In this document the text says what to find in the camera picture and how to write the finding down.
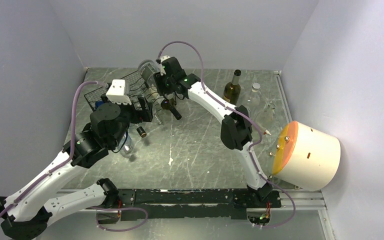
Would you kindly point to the clear round silver-capped bottle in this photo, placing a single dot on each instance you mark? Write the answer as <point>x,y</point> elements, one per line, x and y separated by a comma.
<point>147,70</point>

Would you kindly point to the cream drum orange lid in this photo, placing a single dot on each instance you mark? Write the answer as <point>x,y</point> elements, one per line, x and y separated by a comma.
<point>306,157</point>

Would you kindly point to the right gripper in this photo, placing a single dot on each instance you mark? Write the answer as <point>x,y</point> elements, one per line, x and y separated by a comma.
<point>159,79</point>

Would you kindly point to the square black-capped liquor bottle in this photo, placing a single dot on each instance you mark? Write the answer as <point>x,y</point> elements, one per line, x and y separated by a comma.
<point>141,131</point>

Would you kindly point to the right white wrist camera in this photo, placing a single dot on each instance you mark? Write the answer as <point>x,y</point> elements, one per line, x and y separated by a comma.
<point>162,58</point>

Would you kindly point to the black wire wine rack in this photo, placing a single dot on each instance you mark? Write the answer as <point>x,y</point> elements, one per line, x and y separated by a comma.
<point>137,88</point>

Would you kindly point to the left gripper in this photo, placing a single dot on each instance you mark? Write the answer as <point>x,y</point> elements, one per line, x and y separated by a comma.
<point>139,115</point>

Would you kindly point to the tall dark wine bottle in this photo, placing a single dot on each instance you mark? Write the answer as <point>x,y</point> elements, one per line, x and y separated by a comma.
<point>232,89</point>

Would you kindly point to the clear wine bottle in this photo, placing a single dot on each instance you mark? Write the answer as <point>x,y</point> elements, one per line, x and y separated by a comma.
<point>157,117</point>

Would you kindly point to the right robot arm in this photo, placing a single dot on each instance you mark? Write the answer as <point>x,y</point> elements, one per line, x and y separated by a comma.
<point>236,126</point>

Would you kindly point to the clear bottle red label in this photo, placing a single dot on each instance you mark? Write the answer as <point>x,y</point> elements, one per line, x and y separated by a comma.
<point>263,115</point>

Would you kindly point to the blue liquid glass bottle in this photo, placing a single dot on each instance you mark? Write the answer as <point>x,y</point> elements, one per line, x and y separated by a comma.
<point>124,145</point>

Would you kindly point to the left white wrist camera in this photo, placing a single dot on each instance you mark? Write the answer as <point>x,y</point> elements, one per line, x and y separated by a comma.
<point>118,92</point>

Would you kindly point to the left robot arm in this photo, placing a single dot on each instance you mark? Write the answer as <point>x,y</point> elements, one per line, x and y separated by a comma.
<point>27,213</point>

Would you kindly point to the dark green labelled wine bottle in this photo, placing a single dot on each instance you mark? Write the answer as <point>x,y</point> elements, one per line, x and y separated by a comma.
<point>163,102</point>

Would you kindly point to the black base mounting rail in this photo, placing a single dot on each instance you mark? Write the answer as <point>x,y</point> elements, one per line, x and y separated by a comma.
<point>234,203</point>

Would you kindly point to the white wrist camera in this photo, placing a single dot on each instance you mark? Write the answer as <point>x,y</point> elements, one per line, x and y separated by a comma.
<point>118,92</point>
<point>162,58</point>

